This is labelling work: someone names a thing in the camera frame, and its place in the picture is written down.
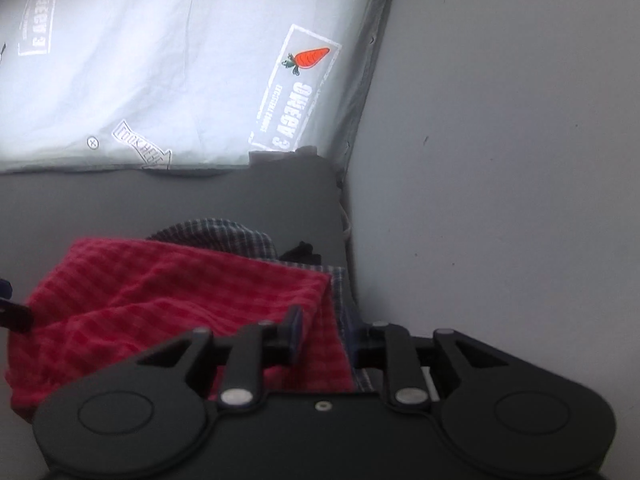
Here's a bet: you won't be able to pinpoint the grey table mat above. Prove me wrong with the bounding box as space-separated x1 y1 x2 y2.
1 156 347 300

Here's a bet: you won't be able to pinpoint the dark plaid folded shorts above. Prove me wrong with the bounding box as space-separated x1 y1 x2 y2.
144 216 386 394

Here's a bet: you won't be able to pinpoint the white printed curtain sheet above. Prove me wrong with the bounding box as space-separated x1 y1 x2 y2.
1 0 392 172

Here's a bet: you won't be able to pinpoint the red checkered cloth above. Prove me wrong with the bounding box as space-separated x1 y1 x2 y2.
6 238 356 419

